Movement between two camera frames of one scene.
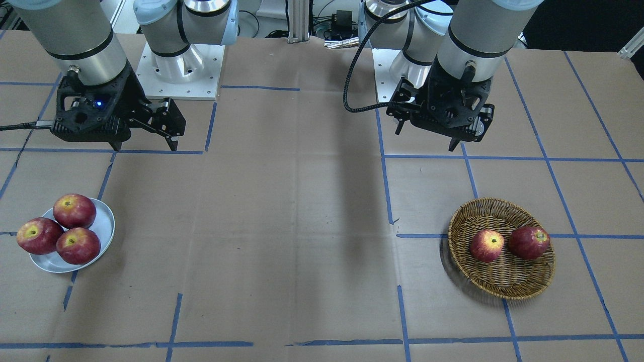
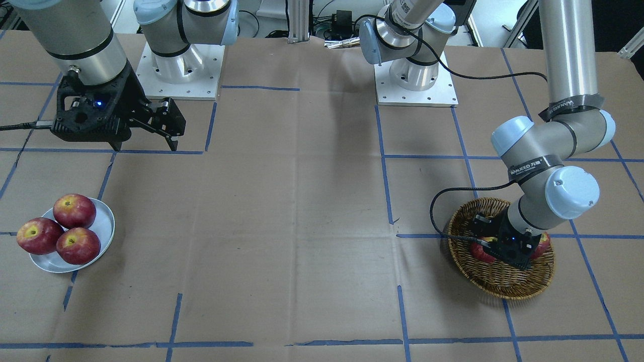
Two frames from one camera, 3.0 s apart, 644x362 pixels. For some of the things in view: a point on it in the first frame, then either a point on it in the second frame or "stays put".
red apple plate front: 79,246 stays put
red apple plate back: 74,210 stays put
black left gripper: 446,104 -> 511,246
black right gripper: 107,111 stays put
